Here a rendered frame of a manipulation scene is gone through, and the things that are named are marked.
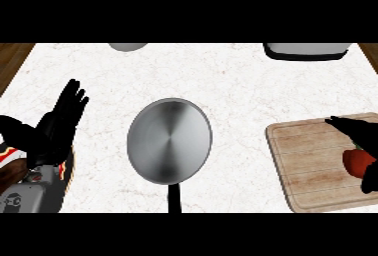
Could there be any red bell pepper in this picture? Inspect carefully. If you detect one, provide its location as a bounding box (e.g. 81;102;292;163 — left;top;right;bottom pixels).
341;143;378;180

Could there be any wooden cutting board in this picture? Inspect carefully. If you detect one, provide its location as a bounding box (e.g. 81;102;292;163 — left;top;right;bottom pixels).
264;112;378;214

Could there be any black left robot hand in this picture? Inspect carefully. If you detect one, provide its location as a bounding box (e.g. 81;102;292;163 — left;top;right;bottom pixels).
0;78;92;170

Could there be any grey round object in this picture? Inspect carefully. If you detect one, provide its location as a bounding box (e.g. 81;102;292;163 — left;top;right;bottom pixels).
108;42;149;53

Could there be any brown food item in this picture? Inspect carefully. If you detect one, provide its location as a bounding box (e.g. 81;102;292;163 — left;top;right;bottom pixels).
0;158;30;194

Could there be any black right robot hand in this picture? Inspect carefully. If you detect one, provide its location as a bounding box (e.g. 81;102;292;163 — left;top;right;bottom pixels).
323;115;378;195

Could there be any silver pan with black handle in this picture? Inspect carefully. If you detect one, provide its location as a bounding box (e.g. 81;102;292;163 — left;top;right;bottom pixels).
125;97;214;214

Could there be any white appliance with black base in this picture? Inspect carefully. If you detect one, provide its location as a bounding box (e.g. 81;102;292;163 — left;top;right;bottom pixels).
261;42;356;62

